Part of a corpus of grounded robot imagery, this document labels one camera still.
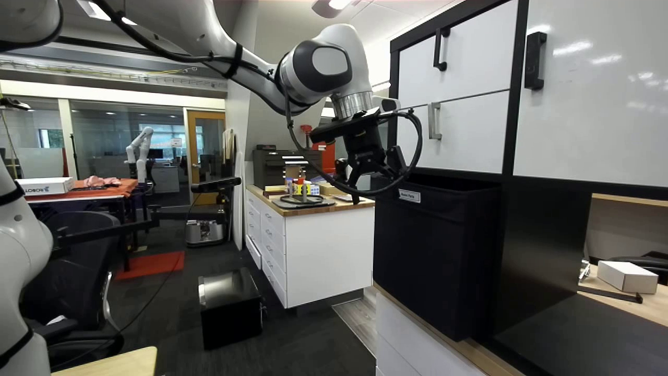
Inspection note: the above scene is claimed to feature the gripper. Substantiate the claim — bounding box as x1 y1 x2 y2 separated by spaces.
335 124 409 205

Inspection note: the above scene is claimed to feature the wide black door handle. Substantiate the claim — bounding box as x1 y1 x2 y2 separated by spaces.
524 31 548 91

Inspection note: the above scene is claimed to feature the black bin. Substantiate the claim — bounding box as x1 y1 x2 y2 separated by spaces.
197 267 265 351

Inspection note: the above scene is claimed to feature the red floor mat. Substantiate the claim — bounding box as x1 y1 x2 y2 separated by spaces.
114 250 186 282

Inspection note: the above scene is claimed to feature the white drawer unit, wooden top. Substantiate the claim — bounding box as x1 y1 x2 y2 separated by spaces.
244 183 376 310

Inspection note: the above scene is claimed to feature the black fabric storage box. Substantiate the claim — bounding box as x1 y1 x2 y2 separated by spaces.
372 174 503 343

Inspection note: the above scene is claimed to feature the light wooden table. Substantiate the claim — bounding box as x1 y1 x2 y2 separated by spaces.
51 346 159 376

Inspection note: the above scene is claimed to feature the white cabinet door, black handle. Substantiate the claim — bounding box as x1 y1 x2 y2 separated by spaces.
397 0 520 109

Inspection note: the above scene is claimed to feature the small white cardboard box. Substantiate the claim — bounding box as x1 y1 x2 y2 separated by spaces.
597 260 660 295

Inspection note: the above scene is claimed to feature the camera on mount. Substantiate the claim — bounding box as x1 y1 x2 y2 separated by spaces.
189 176 243 220

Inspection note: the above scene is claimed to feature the white cabinet door, silver handle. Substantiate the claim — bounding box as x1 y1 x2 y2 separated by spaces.
397 91 510 174

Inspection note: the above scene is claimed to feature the table with orange cloth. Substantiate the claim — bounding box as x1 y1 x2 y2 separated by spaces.
25 177 152 272

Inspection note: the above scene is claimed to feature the wooden door with window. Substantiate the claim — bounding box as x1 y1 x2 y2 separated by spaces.
186 109 227 205

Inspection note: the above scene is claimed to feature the white flat cardboard box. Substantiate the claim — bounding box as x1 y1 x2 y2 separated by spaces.
15 177 75 196

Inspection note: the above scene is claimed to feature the black office chair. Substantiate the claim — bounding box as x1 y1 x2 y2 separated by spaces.
20 210 127 369

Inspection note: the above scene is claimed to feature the black and white cabinet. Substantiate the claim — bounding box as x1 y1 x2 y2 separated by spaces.
389 0 668 346

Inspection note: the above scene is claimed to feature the silver door handle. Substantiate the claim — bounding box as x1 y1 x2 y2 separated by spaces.
427 102 443 141

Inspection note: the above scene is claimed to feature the red fire extinguisher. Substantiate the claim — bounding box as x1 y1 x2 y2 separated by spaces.
300 124 337 174

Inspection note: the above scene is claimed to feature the short black door handle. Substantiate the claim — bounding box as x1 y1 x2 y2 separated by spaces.
433 27 451 72

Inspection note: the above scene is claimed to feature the large white cabinet door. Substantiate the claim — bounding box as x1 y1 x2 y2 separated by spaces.
513 0 668 188

